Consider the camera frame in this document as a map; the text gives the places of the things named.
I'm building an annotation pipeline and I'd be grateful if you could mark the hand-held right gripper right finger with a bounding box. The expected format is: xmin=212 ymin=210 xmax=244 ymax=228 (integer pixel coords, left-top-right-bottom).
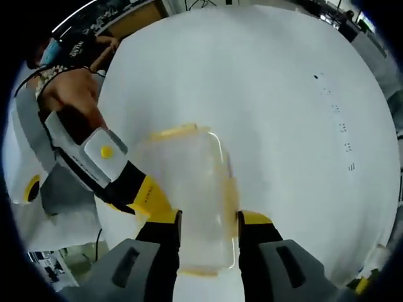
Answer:
xmin=236 ymin=210 xmax=360 ymax=302

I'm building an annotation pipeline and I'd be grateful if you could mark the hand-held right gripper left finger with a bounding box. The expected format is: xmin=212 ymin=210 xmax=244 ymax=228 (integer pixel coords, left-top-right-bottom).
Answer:
xmin=61 ymin=210 xmax=184 ymax=302

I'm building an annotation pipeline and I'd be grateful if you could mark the clear container with yellow plastic buckle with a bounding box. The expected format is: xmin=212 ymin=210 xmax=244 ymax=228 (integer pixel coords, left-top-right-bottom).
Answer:
xmin=133 ymin=121 xmax=242 ymax=278

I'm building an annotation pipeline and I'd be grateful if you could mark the person's left hand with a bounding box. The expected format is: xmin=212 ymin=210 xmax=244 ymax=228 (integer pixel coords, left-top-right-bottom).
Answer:
xmin=39 ymin=67 xmax=110 ymax=144

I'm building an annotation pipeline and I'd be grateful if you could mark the brown wooden desk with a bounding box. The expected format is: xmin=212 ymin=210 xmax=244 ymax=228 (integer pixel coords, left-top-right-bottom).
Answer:
xmin=103 ymin=0 xmax=169 ymax=40

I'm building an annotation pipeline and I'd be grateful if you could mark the small bright monitor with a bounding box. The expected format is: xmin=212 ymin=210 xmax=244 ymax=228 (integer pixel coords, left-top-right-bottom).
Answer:
xmin=358 ymin=10 xmax=378 ymax=33

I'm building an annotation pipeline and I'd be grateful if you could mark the beaded wrist bracelet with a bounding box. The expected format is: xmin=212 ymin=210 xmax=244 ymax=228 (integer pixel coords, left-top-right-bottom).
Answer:
xmin=33 ymin=64 xmax=69 ymax=99

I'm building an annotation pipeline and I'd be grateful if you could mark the black cable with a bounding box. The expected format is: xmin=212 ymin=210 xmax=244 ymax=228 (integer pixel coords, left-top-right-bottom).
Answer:
xmin=13 ymin=65 xmax=96 ymax=95

